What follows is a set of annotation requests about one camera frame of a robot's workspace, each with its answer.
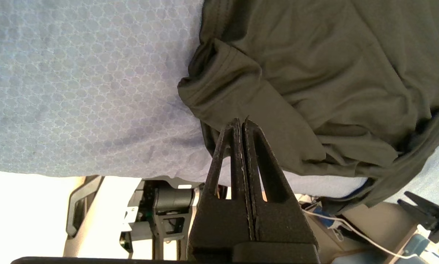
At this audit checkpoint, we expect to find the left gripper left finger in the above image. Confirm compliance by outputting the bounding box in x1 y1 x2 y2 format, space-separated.
187 118 256 259

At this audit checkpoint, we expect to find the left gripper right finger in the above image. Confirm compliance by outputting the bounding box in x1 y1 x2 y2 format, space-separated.
242 115 320 253

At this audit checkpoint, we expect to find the black t-shirt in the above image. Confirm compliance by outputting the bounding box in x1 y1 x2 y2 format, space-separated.
177 0 439 215

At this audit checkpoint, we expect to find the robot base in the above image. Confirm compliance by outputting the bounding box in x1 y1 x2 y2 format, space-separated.
118 179 229 264

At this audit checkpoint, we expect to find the tan cardboard box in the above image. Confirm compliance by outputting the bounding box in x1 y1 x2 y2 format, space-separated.
296 200 420 264

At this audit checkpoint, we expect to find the bed with blue sheet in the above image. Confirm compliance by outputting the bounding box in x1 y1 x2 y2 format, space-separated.
0 0 439 206

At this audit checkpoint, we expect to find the thin white cable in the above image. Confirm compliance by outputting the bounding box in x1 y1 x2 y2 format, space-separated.
301 208 409 259

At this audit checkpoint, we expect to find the grey loop handle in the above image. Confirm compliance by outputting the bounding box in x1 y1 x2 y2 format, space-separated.
65 175 105 239

